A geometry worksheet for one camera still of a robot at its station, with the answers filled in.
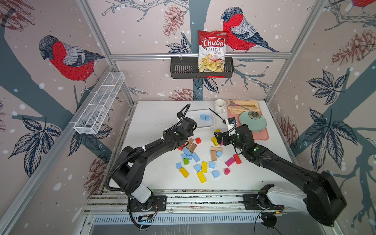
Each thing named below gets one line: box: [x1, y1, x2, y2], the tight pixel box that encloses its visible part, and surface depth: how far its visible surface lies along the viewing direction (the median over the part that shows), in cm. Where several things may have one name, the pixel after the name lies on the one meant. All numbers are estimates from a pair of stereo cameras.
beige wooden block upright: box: [211, 150, 217, 162], surface depth 91 cm
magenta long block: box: [224, 157, 236, 167], surface depth 89 cm
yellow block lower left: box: [179, 166, 190, 179], surface depth 85 cm
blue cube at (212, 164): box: [209, 161, 216, 169], surface depth 89 cm
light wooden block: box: [186, 138, 194, 150], surface depth 99 cm
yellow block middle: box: [201, 161, 209, 173], surface depth 87 cm
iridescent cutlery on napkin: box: [228, 101, 257, 110], surface depth 120 cm
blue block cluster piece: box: [183, 146, 191, 156], surface depth 94 cm
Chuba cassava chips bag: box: [197, 29, 229, 73], surface depth 87 cm
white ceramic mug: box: [214, 98, 226, 114], surface depth 110 cm
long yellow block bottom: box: [196, 171, 207, 185], surface depth 84 cm
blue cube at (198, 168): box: [194, 164, 202, 173], surface depth 87 cm
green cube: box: [183, 157, 190, 166], surface depth 89 cm
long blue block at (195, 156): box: [190, 151, 201, 163], surface depth 92 cm
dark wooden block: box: [188, 142, 198, 154], surface depth 95 cm
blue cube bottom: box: [211, 170, 220, 179], surface depth 85 cm
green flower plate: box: [238, 111, 268, 133], surface depth 111 cm
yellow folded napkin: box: [227, 99, 262, 115], surface depth 119 cm
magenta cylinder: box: [223, 167, 231, 176], surface depth 85 cm
